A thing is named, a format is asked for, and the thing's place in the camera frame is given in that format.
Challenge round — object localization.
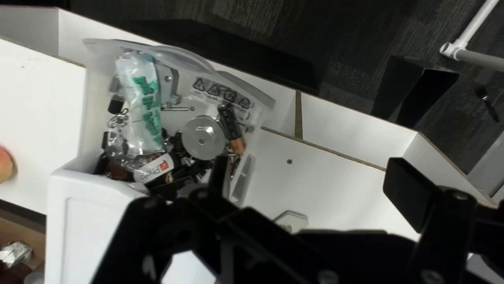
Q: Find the black angular bin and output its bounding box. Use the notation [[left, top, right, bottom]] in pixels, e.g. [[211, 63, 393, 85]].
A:
[[368, 53, 461, 129]]

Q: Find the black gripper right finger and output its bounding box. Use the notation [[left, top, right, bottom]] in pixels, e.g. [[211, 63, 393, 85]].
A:
[[382, 156, 478, 284]]

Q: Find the clear plastic wrapper green print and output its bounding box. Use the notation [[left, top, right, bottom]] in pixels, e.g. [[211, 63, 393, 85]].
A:
[[113, 48, 168, 159]]

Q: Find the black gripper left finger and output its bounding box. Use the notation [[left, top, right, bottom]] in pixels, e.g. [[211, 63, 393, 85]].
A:
[[91, 154, 248, 284]]

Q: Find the white open shelf cabinet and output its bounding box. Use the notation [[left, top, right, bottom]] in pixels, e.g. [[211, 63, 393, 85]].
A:
[[0, 4, 497, 284]]

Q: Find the small white object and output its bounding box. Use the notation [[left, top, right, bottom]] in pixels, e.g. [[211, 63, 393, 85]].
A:
[[272, 208, 311, 233]]

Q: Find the orange peach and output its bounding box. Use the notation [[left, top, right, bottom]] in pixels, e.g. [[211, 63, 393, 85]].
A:
[[0, 145, 18, 184]]

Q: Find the white plastic drawer unit frame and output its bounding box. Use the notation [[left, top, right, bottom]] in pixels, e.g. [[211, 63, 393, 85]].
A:
[[45, 170, 222, 284]]

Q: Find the white pole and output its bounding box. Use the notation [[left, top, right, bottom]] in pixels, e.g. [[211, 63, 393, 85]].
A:
[[439, 0, 504, 72]]

